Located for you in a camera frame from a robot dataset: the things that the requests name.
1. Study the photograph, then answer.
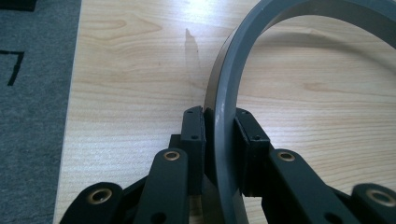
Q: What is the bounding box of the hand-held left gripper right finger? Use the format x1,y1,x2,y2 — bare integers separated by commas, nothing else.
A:
233,107,271,198

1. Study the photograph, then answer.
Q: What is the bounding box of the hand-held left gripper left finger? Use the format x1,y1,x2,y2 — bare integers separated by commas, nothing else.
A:
180,105,207,195

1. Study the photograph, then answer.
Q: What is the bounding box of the black stand base plate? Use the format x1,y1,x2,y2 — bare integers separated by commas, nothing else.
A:
0,0,37,12

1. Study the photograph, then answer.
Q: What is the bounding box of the grey plastic ring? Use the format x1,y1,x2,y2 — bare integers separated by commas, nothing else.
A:
204,0,396,224

